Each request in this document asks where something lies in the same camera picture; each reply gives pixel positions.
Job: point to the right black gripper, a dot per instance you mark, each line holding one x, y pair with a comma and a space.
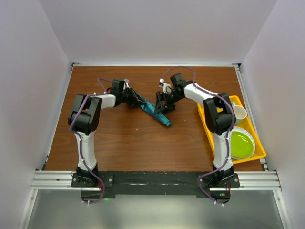
159, 104

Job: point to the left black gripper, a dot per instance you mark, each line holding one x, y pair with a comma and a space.
134, 96

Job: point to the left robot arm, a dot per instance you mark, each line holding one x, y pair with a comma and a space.
84, 120

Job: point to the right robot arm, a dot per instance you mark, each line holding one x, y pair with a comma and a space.
219, 118

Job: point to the white mug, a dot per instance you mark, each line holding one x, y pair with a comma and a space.
240, 113

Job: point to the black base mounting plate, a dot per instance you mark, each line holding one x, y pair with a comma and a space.
173, 183

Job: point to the green plate white rim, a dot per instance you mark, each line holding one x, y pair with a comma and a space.
242, 144

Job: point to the yellow plastic tray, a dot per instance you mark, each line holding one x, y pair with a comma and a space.
245, 124

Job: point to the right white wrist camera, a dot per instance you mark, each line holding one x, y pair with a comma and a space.
165, 86

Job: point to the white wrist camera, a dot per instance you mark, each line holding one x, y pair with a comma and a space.
126, 84
165, 86

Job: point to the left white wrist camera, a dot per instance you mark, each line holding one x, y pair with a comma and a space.
126, 84

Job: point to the aluminium frame rail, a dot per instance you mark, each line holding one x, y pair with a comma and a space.
61, 180

